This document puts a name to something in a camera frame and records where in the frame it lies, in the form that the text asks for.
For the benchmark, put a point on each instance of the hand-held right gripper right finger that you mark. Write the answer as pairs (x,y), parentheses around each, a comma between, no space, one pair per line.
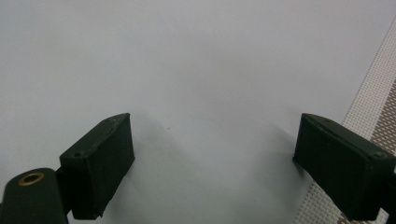
(342,168)

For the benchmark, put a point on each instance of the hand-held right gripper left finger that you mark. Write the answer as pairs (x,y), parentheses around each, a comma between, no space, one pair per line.
(96,168)

